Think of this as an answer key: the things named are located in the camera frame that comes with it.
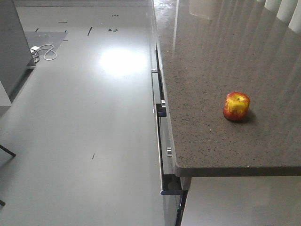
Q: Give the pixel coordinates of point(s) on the dark grey floor mat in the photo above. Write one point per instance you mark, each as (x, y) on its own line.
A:
(43, 38)

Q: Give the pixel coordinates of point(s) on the grey cabinet at left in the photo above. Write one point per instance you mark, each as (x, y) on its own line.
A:
(15, 55)

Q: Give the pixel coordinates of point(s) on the red yellow apple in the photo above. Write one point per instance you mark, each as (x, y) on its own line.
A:
(236, 106)

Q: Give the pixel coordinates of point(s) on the grey stone counter cabinet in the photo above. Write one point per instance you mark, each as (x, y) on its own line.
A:
(243, 173)

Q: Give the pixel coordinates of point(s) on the white power adapter with cable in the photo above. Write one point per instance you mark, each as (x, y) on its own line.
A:
(47, 50)

